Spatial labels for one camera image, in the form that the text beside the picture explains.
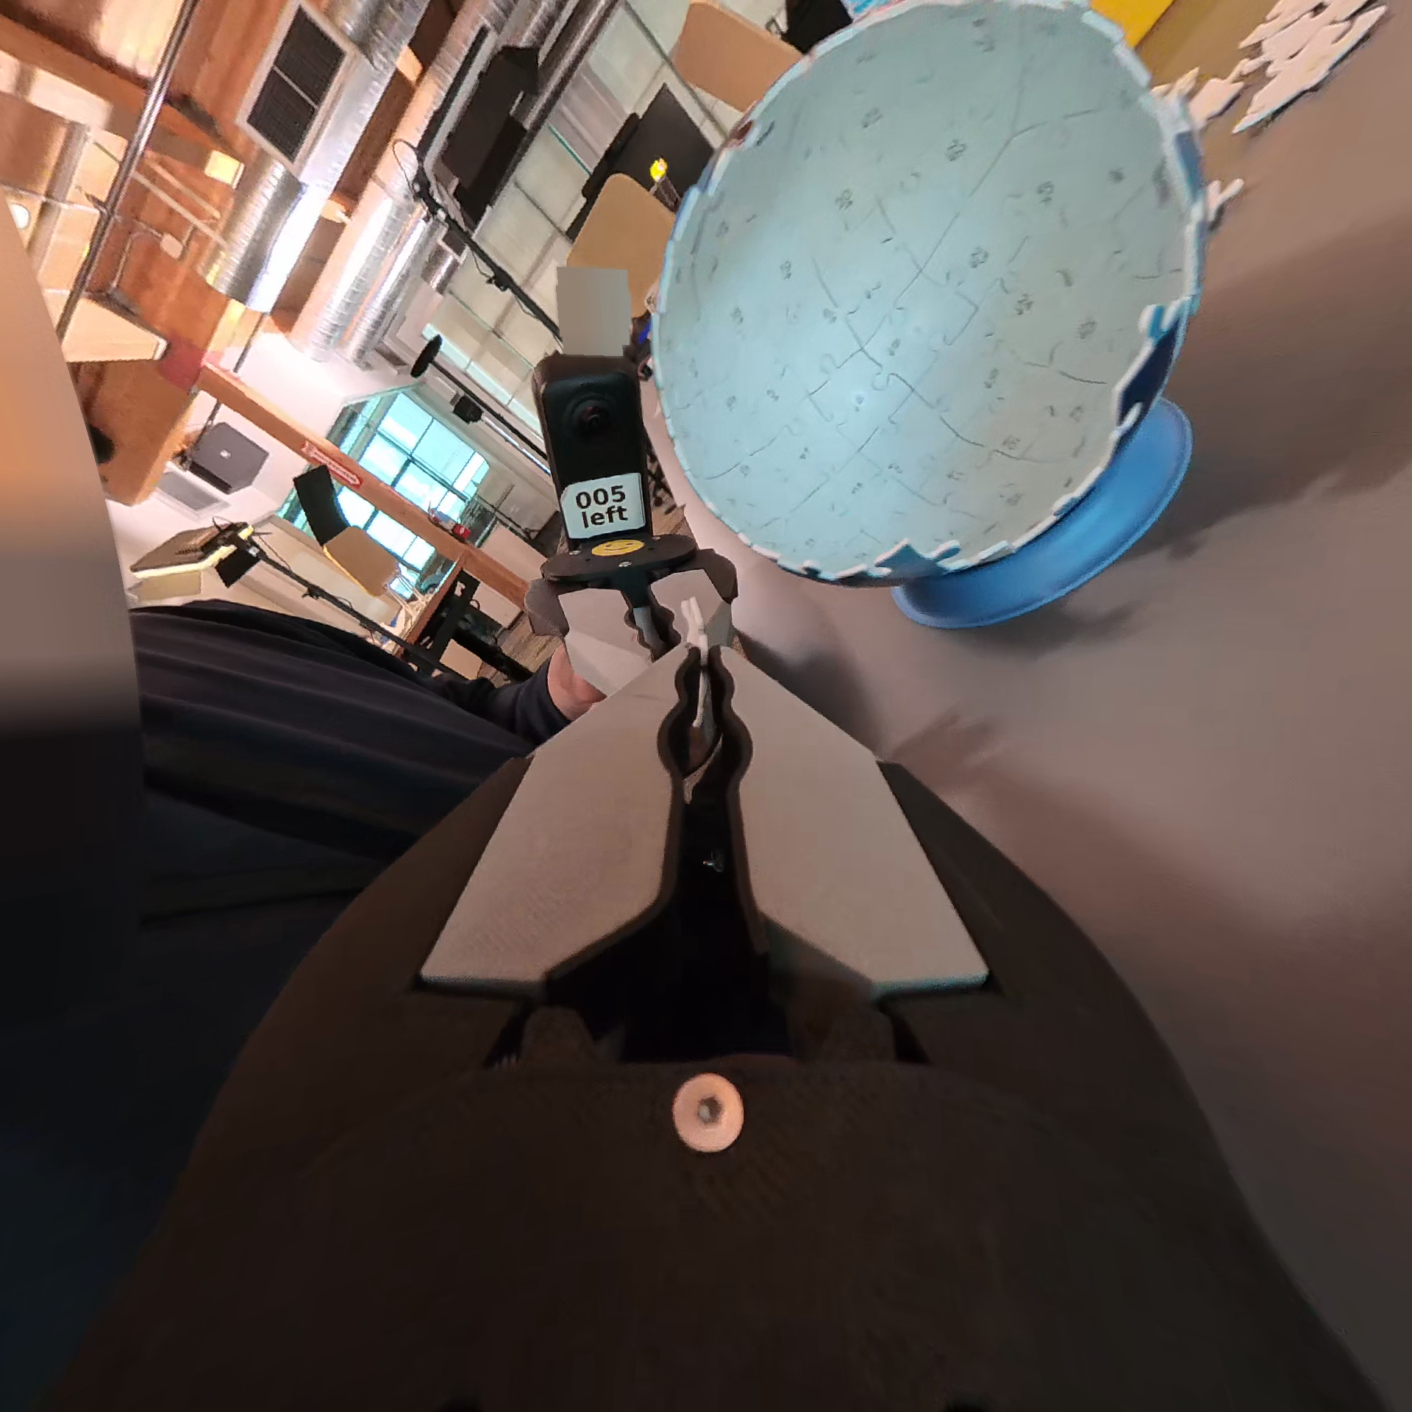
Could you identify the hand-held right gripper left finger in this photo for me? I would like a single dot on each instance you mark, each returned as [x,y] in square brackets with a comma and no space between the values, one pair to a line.
[561,871]

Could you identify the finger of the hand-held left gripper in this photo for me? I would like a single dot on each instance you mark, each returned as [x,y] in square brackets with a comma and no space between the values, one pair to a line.
[612,663]
[723,629]

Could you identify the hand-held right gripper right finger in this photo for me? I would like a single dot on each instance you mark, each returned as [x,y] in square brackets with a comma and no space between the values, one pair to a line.
[849,871]

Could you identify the curved white puzzle piece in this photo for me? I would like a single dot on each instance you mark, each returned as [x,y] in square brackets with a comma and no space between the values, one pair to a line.
[698,673]

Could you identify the blue round ball stand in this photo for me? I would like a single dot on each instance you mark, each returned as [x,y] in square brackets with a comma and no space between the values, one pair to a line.
[1059,552]

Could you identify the blue cartoon puzzle ball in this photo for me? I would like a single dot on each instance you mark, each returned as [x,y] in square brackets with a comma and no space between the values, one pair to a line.
[938,286]

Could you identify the yellow plastic bin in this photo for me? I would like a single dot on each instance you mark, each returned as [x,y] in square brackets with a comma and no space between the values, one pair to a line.
[1146,17]

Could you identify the person's left forearm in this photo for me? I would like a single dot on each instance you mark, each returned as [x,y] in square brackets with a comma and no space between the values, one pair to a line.
[496,711]

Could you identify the pile of white puzzle pieces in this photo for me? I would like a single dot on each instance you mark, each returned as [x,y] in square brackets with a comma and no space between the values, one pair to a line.
[1301,56]

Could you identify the person's left hand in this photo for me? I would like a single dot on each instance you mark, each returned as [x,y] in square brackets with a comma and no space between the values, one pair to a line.
[571,695]

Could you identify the tan plywood chair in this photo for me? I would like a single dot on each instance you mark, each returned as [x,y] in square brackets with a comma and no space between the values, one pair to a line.
[733,49]
[624,232]
[358,562]

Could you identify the black tripod stand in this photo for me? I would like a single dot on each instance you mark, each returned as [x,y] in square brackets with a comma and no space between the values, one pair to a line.
[454,241]

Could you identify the person's torso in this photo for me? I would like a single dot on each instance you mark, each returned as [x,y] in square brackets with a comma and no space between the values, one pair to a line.
[276,772]

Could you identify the black monitor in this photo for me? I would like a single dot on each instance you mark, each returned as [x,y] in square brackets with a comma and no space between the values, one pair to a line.
[672,138]

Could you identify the black studio light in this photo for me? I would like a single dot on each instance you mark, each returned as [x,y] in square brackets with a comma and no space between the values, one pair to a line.
[486,121]

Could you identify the white air vent grille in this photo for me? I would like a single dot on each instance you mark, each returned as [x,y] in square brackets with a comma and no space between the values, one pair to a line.
[297,78]

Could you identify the silver ventilation duct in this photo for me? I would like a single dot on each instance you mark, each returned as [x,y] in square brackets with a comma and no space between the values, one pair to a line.
[363,264]

